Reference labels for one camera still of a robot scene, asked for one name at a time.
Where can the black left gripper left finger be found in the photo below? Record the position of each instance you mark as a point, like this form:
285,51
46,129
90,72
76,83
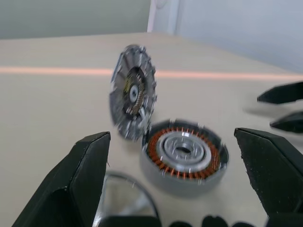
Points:
64,184

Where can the silver motor rotor disc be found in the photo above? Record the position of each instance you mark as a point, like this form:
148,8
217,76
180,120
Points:
133,92

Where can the grey motor stator copper windings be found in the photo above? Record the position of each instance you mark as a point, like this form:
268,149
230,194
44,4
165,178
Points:
163,182

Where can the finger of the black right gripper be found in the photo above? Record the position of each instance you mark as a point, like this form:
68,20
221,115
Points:
290,123
284,93

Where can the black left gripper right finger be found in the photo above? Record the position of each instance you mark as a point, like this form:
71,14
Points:
274,175

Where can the white upright frame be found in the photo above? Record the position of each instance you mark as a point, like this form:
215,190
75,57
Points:
163,16

